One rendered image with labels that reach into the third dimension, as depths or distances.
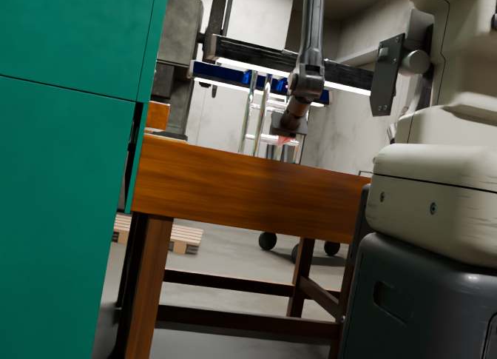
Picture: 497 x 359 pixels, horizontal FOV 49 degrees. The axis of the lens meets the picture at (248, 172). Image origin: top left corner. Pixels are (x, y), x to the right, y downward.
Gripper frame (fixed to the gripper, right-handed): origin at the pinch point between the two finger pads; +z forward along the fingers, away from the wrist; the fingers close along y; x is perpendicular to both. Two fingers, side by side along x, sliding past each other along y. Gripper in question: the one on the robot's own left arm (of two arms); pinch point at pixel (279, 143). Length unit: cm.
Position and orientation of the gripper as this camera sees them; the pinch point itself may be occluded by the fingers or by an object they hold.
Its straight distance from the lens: 158.4
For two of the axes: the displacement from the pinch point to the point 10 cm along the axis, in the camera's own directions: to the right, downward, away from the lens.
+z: -2.9, 6.0, 7.5
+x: 0.0, 7.8, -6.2
